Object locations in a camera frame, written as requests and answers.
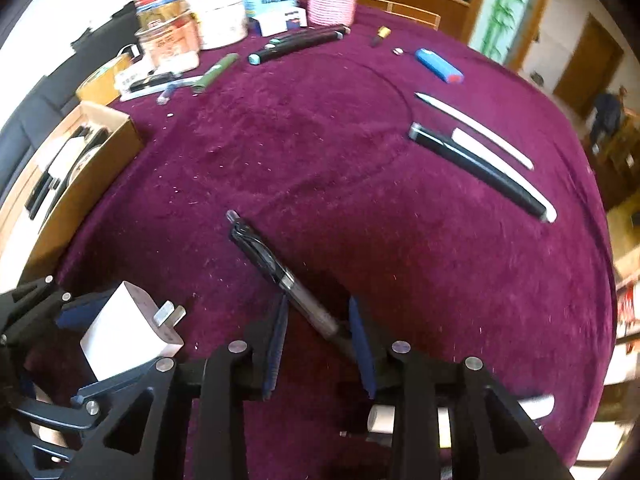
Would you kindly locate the white marker pen printed label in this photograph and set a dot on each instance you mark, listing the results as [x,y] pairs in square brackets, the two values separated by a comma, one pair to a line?
[530,405]

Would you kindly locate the brown wooden door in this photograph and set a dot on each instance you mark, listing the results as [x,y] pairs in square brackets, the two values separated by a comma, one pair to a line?
[590,65]

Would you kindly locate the small white printed box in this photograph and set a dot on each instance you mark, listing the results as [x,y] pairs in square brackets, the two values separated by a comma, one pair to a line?
[280,22]

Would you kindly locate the olive green pen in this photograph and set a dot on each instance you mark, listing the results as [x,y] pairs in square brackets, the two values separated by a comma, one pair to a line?
[215,72]

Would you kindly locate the bamboo painted panel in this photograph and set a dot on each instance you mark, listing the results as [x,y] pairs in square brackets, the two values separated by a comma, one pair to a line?
[507,5]

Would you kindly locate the blue battery pack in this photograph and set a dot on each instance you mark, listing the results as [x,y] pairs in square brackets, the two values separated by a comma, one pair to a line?
[440,66]

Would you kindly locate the cardboard box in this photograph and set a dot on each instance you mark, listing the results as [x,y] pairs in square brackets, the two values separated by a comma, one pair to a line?
[90,200]

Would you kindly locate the clear jar with red lid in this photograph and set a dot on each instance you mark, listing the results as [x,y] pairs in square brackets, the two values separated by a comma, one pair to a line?
[160,2]

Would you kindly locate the yellow tape box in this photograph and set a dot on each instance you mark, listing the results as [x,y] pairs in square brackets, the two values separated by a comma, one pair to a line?
[102,80]

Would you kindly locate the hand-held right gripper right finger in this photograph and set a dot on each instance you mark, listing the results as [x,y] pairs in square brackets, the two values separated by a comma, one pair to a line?
[363,355]

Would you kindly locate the curved wooden counter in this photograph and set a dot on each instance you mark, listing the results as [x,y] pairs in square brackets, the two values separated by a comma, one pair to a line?
[415,7]

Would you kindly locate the black marker with teal end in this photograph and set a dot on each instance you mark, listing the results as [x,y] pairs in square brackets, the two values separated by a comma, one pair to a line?
[300,42]

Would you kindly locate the clear black gel pen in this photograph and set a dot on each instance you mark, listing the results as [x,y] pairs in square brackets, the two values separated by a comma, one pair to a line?
[280,270]

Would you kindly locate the white round tub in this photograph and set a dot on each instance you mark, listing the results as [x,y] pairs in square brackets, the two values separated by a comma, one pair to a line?
[222,17]

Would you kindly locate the thick black marker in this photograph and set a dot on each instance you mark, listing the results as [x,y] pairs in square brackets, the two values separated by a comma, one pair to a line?
[475,167]

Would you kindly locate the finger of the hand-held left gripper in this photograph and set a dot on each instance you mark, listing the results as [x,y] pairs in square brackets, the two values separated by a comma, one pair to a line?
[80,310]
[115,387]

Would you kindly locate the black and white pen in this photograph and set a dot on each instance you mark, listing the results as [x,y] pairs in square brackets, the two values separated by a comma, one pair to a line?
[150,82]

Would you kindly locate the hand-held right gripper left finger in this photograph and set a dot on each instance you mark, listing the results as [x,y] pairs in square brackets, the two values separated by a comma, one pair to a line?
[277,345]

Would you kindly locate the thin white pen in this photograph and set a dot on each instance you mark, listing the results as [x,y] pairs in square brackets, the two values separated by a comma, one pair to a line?
[475,127]

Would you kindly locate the small yellow black screwdriver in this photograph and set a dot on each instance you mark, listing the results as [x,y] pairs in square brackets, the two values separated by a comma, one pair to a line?
[380,36]

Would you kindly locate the white power adapter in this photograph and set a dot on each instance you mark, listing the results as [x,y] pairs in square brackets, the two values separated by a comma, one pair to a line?
[125,330]

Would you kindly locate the white flat stick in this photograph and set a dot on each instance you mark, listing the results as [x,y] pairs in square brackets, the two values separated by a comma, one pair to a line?
[520,180]

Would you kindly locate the black sofa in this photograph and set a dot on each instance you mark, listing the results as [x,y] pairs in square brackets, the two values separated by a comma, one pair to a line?
[60,75]

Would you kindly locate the clear jar with orange label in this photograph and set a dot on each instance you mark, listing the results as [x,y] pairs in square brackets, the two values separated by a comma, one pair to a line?
[167,45]

